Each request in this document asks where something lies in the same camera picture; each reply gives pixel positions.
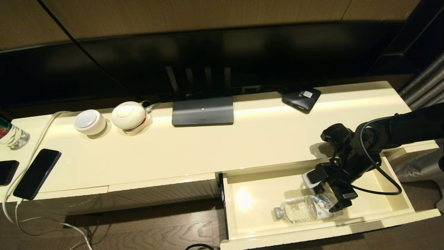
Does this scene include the thin white phone cable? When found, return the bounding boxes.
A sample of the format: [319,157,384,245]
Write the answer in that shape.
[13,198,94,250]

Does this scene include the thin black wall cable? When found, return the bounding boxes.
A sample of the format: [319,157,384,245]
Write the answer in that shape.
[37,0,143,100]

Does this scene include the wide cream drawer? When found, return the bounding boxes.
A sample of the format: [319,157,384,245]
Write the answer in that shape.
[219,153,441,250]

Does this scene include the black smartphone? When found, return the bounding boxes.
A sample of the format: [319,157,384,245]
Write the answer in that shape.
[0,160,20,186]

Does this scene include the clear plastic water bottle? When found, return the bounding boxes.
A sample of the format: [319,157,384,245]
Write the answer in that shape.
[273,193,343,224]

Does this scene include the grey cable bundle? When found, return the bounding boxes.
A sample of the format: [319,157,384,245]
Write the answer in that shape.
[140,100,163,112]

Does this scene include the black box with white sticker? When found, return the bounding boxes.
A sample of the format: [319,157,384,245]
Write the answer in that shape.
[282,87,322,114]

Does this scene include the glass bottle with red label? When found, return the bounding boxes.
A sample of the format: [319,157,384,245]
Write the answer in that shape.
[0,117,30,150]

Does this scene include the white dock under dome device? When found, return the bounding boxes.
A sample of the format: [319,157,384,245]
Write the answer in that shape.
[123,113,153,136]

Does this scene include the dark blue smartphone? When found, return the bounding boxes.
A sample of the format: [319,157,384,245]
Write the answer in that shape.
[13,149,62,200]

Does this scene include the cream white low cabinet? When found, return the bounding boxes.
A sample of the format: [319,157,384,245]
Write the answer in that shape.
[0,81,439,223]

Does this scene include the grey router with antennas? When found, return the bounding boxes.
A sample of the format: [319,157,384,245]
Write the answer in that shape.
[166,65,234,126]

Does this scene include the small white round speaker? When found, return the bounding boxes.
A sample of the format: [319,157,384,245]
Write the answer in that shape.
[74,110,106,135]

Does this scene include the thick white power cable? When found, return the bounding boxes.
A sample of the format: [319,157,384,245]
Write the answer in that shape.
[2,110,94,250]

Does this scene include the white dome shaped device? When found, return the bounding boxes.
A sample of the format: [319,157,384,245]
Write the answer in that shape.
[111,101,147,131]

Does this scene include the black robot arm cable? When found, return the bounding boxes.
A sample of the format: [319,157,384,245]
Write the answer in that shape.
[328,117,403,195]

